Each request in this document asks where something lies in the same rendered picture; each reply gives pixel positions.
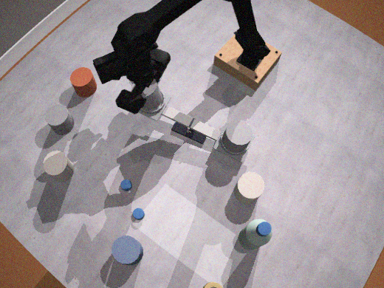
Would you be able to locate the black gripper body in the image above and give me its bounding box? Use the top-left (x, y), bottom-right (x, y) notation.
top-left (116, 48), bottom-right (171, 114)

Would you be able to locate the orange cylinder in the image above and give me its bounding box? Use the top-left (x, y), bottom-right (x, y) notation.
top-left (70, 67), bottom-right (97, 97)

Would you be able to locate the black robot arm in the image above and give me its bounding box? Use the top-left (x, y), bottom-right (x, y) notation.
top-left (93, 0), bottom-right (270, 84)

